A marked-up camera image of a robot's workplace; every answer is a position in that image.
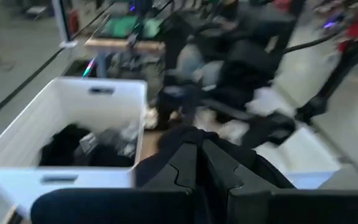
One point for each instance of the computer tower with lights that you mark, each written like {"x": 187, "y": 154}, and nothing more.
{"x": 89, "y": 67}

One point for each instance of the large black garment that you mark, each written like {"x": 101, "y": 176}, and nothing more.
{"x": 61, "y": 146}

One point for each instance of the white cloth with label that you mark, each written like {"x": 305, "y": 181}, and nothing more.
{"x": 269, "y": 101}

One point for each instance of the dark clothes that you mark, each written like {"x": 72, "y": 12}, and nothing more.
{"x": 117, "y": 140}

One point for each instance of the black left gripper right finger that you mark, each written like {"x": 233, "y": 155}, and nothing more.
{"x": 219, "y": 171}

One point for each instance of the white board panel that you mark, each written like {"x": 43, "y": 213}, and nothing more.
{"x": 62, "y": 21}

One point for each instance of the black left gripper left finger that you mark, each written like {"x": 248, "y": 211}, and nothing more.
{"x": 185, "y": 168}

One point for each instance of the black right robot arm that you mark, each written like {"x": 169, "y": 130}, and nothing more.
{"x": 244, "y": 62}

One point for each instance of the wooden background table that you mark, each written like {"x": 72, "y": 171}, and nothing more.
{"x": 123, "y": 46}

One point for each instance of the white plastic laundry basket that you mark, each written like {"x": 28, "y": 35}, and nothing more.
{"x": 306, "y": 155}
{"x": 73, "y": 102}

